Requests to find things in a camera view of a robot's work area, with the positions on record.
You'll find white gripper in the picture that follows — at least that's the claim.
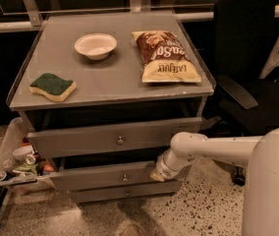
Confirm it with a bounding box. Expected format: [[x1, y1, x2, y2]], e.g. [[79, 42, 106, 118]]
[[150, 153, 179, 182]]

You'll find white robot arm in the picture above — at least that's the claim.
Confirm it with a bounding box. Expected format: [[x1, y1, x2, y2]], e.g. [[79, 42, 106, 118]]
[[150, 128, 279, 236]]

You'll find grey top drawer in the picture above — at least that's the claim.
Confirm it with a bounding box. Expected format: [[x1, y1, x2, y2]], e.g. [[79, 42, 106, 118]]
[[28, 117, 201, 158]]

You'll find grey drawer cabinet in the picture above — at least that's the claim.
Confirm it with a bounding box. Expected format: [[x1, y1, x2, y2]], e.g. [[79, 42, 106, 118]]
[[6, 11, 217, 205]]

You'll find brown chip bag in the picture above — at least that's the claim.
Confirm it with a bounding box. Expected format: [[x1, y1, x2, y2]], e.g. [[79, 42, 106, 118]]
[[132, 30, 201, 83]]

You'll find black office chair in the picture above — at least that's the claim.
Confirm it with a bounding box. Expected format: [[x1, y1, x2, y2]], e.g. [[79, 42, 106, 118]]
[[207, 0, 279, 187]]

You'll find clear plastic bin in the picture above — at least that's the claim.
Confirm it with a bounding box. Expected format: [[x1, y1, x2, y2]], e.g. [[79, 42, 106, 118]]
[[0, 118, 54, 195]]

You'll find white cup in bin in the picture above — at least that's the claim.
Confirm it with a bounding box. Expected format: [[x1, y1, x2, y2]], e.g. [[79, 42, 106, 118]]
[[12, 146, 33, 161]]

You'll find green yellow sponge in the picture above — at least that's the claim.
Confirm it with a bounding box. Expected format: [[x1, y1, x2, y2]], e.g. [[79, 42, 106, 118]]
[[29, 73, 77, 102]]

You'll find white bowl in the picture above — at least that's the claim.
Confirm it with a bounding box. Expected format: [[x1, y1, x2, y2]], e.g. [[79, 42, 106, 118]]
[[75, 33, 117, 61]]

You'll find metal railing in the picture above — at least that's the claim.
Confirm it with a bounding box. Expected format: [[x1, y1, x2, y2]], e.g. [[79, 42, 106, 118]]
[[0, 0, 279, 35]]

